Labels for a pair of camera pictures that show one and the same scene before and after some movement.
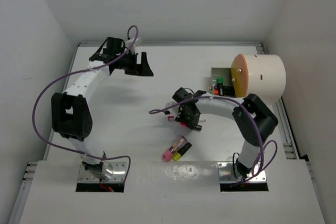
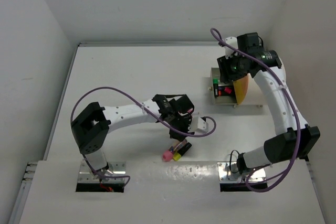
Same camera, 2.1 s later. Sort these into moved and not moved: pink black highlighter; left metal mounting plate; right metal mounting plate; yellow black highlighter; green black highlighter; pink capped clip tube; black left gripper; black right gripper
Moved: black left gripper; black right gripper; green black highlighter; pink black highlighter
Not moved: pink capped clip tube; left metal mounting plate; right metal mounting plate; yellow black highlighter
